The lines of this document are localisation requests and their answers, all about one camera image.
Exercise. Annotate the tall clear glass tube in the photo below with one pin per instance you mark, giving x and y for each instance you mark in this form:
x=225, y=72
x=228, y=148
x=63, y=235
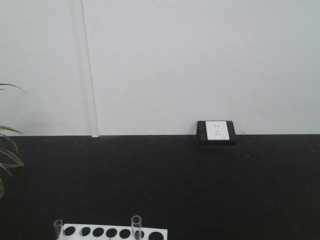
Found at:
x=136, y=227

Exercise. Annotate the short clear glass tube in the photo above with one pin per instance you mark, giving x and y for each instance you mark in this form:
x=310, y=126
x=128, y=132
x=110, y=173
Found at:
x=58, y=228

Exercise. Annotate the white test tube rack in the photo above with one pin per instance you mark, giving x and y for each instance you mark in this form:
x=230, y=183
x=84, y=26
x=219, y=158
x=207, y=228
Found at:
x=76, y=231

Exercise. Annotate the green potted plant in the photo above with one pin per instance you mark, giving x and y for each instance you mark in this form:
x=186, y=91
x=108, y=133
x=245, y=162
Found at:
x=5, y=151

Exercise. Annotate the white wall power socket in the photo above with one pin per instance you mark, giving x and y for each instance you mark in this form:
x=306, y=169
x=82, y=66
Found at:
x=215, y=133

